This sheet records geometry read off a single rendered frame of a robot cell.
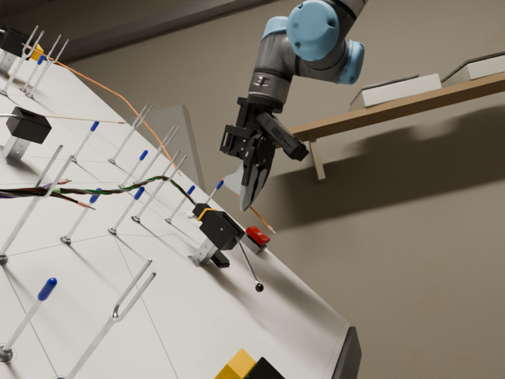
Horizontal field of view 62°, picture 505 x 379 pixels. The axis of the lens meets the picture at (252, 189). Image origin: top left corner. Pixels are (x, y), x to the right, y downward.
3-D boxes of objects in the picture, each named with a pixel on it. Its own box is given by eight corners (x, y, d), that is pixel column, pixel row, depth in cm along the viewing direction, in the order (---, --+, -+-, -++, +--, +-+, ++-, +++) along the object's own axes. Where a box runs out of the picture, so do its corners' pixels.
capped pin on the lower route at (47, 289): (-10, 358, 34) (43, 280, 32) (-4, 344, 36) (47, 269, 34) (9, 364, 35) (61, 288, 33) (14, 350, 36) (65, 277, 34)
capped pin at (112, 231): (108, 227, 63) (140, 182, 61) (117, 233, 63) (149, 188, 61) (105, 231, 61) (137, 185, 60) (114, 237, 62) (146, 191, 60)
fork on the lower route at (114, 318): (73, 398, 36) (165, 277, 33) (52, 396, 35) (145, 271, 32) (72, 378, 38) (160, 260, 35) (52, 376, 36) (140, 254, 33)
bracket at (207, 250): (195, 266, 70) (212, 244, 69) (186, 256, 71) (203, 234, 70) (210, 265, 74) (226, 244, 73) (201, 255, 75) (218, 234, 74)
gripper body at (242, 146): (236, 160, 87) (252, 103, 86) (273, 169, 83) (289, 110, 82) (217, 153, 80) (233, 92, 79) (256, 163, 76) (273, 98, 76)
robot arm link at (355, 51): (349, 77, 69) (286, 66, 72) (357, 91, 79) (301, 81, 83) (362, 28, 68) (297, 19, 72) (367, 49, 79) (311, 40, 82)
